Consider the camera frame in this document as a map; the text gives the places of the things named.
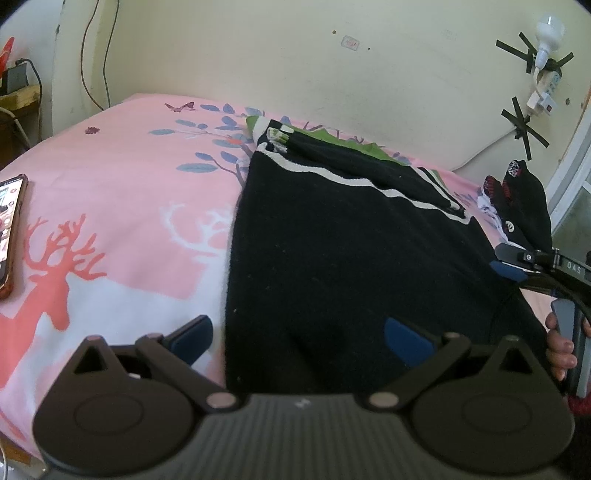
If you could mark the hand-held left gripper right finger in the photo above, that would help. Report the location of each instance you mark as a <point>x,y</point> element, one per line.
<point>406,341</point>

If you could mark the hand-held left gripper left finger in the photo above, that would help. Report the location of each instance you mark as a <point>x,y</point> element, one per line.
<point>194,337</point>

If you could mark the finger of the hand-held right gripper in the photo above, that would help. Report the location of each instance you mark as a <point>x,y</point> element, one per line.
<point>512,253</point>
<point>508,271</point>

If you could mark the black green white striped sweater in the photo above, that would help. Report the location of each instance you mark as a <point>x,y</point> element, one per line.
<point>346,240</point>

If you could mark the person's right hand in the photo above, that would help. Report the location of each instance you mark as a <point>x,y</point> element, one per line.
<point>558,353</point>

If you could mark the black garment with red print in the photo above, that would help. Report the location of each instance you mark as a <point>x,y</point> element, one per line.
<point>531,207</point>

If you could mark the small white cloth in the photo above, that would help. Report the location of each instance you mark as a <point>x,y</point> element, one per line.
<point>487,205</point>

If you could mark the black tape cross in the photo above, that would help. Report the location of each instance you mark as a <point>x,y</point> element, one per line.
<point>512,48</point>
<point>519,122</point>

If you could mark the white plug adapter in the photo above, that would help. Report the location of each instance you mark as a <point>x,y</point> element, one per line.
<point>540,104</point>

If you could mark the pink floral bed sheet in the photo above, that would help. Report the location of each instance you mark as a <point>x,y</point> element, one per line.
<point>115,184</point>

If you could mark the phone in brown case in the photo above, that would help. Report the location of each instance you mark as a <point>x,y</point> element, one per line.
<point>9,230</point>

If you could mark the white light bulb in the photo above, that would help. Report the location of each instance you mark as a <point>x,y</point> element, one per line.
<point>548,30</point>

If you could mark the wooden shelf board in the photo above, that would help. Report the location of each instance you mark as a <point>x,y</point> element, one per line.
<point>18,99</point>

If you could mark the black charger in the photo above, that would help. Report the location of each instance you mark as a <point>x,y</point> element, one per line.
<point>16,76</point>

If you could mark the red plastic object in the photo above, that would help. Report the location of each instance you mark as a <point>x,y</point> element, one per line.
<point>7,53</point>

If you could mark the white window frame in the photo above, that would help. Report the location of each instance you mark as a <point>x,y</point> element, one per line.
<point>572,175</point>

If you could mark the small pink wall sticker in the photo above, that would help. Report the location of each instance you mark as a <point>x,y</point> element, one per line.
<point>350,42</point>

